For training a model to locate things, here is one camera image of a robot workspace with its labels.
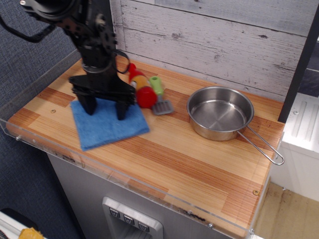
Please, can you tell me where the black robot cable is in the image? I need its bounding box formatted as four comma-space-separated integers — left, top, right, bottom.
0, 13, 57, 43

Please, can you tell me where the clear acrylic table guard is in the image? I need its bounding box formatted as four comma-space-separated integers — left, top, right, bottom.
5, 60, 284, 231

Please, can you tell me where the dark right frame post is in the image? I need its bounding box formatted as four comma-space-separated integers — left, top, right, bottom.
278, 6, 319, 123

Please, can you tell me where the white ribbed appliance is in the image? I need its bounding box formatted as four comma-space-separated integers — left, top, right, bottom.
270, 93, 319, 201

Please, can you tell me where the green handled grey toy spatula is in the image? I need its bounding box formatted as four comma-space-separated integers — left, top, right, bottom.
149, 76, 174, 116

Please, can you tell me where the silver dispenser button panel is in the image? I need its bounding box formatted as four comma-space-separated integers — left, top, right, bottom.
102, 197, 164, 239

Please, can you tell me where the blue dishtowel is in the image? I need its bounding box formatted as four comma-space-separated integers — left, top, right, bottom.
71, 99, 150, 151

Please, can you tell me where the red yellow toy bottle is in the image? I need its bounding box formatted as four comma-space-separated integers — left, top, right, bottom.
129, 63, 158, 109

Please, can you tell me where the yellow object at corner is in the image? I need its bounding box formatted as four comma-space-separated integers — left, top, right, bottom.
18, 228, 44, 239

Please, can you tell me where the grey toy kitchen cabinet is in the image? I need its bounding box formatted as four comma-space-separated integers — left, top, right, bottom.
48, 154, 253, 239

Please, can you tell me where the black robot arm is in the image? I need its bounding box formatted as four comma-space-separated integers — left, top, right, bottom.
20, 0, 135, 120

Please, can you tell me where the stainless steel pan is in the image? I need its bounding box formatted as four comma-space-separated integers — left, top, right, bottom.
186, 86, 285, 166

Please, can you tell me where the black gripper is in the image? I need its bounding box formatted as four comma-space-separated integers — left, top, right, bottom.
69, 49, 136, 120

